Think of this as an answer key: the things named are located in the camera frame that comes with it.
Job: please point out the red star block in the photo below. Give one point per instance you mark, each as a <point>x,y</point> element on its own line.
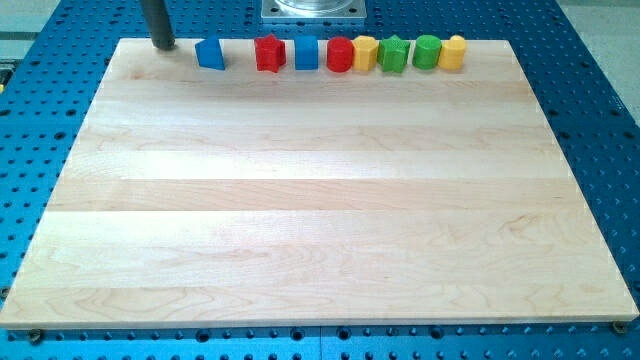
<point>270,53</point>

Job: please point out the yellow hexagon block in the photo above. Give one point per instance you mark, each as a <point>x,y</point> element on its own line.
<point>365,53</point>

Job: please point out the green cylinder block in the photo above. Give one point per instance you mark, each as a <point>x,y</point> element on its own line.
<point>426,52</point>

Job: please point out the green star block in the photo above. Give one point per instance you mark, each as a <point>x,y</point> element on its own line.
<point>393,54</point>

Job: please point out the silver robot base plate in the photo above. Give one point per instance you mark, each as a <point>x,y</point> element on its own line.
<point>313,9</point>

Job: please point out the light wooden board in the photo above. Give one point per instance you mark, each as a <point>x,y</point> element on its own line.
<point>201,198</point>

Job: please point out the blue cube block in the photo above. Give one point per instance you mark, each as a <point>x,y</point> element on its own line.
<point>306,53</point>

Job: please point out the brass stop screw left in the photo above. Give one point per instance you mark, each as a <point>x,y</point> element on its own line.
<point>35,336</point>

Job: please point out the red cylinder block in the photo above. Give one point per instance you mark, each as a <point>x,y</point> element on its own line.
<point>339,54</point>

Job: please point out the yellow rounded block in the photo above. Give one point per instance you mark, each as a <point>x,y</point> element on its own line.
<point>452,52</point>

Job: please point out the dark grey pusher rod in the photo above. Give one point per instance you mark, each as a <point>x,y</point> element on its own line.
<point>157,19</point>

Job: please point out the blue triangle block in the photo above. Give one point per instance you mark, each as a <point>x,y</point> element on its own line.
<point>209,54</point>

